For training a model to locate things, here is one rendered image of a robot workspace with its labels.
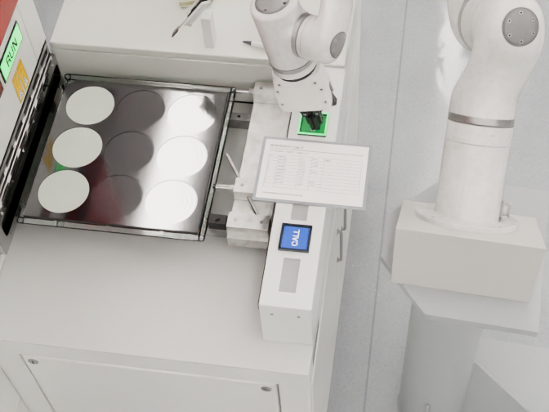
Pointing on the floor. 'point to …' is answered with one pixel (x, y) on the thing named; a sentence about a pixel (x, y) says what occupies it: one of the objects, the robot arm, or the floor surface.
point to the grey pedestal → (472, 336)
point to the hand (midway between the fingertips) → (314, 118)
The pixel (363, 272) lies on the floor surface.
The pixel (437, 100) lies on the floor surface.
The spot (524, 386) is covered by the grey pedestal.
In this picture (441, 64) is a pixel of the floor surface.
